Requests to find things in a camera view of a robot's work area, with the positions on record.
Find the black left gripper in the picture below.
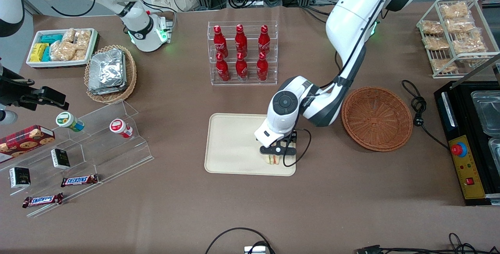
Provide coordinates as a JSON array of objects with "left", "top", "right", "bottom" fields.
[{"left": 273, "top": 129, "right": 298, "bottom": 149}]

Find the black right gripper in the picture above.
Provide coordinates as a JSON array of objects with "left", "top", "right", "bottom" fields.
[{"left": 0, "top": 65, "right": 70, "bottom": 111}]

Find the beige plastic tray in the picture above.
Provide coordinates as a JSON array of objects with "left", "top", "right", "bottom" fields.
[{"left": 204, "top": 113, "right": 296, "bottom": 177}]

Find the light oval wicker basket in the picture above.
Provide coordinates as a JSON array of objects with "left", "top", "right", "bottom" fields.
[{"left": 84, "top": 45, "right": 138, "bottom": 104}]

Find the brown round wicker basket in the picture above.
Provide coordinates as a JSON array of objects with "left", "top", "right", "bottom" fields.
[{"left": 341, "top": 86, "right": 414, "bottom": 153}]

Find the green lid yogurt cup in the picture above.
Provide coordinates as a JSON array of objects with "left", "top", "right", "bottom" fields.
[{"left": 55, "top": 111, "right": 85, "bottom": 133}]

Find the white rectangular snack bin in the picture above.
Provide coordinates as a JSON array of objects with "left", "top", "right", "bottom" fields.
[{"left": 26, "top": 28, "right": 98, "bottom": 69}]

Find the yellow snack packet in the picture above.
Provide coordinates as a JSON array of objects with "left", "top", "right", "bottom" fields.
[{"left": 30, "top": 43, "right": 50, "bottom": 63}]

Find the silver foil container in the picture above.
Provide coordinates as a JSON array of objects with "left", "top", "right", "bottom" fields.
[
  {"left": 88, "top": 83, "right": 128, "bottom": 96},
  {"left": 89, "top": 48, "right": 127, "bottom": 90}
]

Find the red cookie box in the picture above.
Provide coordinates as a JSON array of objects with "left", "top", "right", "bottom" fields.
[{"left": 0, "top": 125, "right": 56, "bottom": 164}]

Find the small black box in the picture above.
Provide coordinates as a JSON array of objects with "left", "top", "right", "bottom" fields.
[
  {"left": 9, "top": 167, "right": 31, "bottom": 189},
  {"left": 51, "top": 148, "right": 71, "bottom": 170}
]

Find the red lid yogurt cup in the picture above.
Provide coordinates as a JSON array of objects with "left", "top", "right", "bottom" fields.
[{"left": 109, "top": 118, "right": 134, "bottom": 139}]

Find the clear acrylic step display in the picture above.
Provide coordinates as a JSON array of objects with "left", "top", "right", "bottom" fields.
[{"left": 0, "top": 100, "right": 154, "bottom": 218}]

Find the red cola bottle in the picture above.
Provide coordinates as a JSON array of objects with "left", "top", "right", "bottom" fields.
[
  {"left": 256, "top": 52, "right": 269, "bottom": 82},
  {"left": 216, "top": 53, "right": 231, "bottom": 82},
  {"left": 235, "top": 24, "right": 248, "bottom": 57},
  {"left": 213, "top": 25, "right": 229, "bottom": 59},
  {"left": 236, "top": 53, "right": 248, "bottom": 81},
  {"left": 258, "top": 25, "right": 271, "bottom": 55}
]

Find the snickers chocolate bar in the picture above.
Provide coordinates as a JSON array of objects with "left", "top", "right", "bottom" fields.
[
  {"left": 22, "top": 193, "right": 64, "bottom": 209},
  {"left": 61, "top": 174, "right": 99, "bottom": 188}
]

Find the clear acrylic bottle rack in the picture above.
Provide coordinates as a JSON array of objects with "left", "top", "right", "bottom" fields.
[{"left": 207, "top": 21, "right": 278, "bottom": 86}]

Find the red emergency stop button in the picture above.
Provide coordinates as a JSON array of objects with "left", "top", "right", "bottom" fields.
[{"left": 451, "top": 142, "right": 468, "bottom": 158}]

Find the bagged fried snack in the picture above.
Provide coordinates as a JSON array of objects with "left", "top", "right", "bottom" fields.
[
  {"left": 431, "top": 58, "right": 458, "bottom": 73},
  {"left": 452, "top": 30, "right": 488, "bottom": 55},
  {"left": 445, "top": 18, "right": 478, "bottom": 34},
  {"left": 423, "top": 36, "right": 450, "bottom": 51},
  {"left": 421, "top": 20, "right": 444, "bottom": 36},
  {"left": 440, "top": 2, "right": 471, "bottom": 20}
]

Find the black sealing machine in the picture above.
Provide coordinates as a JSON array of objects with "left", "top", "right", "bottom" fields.
[{"left": 434, "top": 80, "right": 500, "bottom": 207}]

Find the yellow control panel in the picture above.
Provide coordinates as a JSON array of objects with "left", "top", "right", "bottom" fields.
[{"left": 448, "top": 135, "right": 487, "bottom": 200}]

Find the large clear plastic container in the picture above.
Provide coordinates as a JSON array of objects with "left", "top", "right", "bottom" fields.
[{"left": 470, "top": 90, "right": 500, "bottom": 137}]

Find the small clear plastic container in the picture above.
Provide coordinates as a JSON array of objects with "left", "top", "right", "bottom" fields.
[{"left": 488, "top": 137, "right": 500, "bottom": 165}]

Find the grey metal bar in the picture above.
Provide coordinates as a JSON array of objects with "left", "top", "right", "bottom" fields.
[{"left": 461, "top": 52, "right": 500, "bottom": 80}]

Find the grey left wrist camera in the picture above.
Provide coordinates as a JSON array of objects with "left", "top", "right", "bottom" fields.
[{"left": 259, "top": 145, "right": 287, "bottom": 157}]

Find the black left wrist camera cable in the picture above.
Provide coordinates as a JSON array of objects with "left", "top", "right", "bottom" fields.
[{"left": 282, "top": 0, "right": 395, "bottom": 168}]

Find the black looped cable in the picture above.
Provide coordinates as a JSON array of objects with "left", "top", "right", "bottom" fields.
[{"left": 204, "top": 227, "right": 276, "bottom": 254}]

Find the black cable with connector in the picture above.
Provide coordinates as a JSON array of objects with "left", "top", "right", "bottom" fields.
[{"left": 355, "top": 233, "right": 500, "bottom": 254}]

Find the black power cord with plug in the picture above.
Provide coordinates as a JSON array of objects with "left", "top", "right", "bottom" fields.
[{"left": 402, "top": 79, "right": 450, "bottom": 150}]

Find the white wire rack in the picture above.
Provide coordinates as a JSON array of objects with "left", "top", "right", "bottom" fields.
[{"left": 416, "top": 0, "right": 500, "bottom": 79}]

